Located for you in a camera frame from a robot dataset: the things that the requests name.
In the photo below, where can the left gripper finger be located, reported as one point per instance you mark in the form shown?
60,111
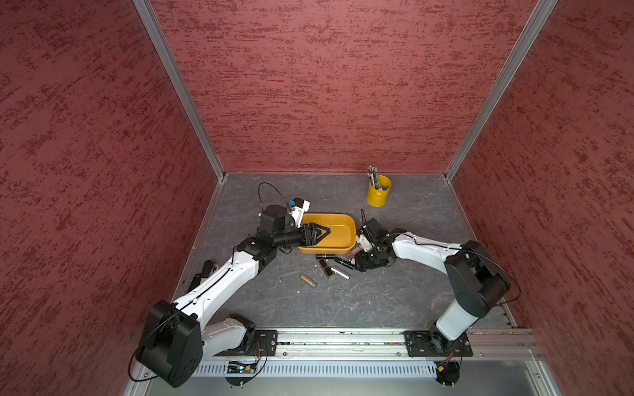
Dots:
319,237
319,229

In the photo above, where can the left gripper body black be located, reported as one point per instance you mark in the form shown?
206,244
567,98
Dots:
294,236

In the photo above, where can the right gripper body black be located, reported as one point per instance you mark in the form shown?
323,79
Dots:
371,259

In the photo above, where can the yellow storage tray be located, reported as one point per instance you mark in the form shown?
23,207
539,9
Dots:
342,236

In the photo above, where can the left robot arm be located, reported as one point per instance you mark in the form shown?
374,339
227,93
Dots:
177,335

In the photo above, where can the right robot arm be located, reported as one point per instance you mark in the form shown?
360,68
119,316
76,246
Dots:
478,283

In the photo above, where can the black gold square lipstick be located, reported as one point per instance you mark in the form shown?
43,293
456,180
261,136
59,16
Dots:
326,269

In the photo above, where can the silver black lipstick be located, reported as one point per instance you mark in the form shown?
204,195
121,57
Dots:
341,267

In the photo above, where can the gold lipstick tube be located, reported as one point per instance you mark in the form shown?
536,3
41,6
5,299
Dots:
308,280

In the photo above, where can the yellow pen bucket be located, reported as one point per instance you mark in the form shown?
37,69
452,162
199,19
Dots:
378,197

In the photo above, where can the pens in bucket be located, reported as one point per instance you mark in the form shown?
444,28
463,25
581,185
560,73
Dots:
374,178

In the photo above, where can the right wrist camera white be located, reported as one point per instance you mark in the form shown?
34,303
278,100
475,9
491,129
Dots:
364,243

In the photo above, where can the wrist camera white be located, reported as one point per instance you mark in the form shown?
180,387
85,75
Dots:
297,207
364,243

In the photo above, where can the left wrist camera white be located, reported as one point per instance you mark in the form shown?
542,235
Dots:
297,207

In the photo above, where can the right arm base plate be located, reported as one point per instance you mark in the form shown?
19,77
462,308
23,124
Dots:
434,345

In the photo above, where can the aluminium front rail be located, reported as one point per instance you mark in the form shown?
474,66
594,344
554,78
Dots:
380,354

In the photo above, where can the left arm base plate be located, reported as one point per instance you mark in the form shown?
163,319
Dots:
257,341

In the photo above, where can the left corner aluminium post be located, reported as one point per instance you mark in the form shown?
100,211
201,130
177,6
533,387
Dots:
151,24

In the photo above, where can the corner aluminium post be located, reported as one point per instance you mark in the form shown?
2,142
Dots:
536,22
151,24

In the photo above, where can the right corner aluminium post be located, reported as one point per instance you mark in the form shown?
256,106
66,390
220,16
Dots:
536,22

